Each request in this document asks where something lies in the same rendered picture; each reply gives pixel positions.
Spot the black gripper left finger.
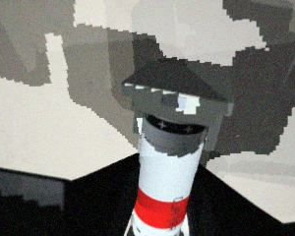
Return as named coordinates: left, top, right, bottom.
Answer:
left=0, top=153, right=141, bottom=236

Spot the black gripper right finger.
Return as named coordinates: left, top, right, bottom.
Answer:
left=186, top=164, right=295, bottom=236

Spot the grey cylindrical battery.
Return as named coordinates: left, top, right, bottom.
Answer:
left=133, top=114, right=207, bottom=236

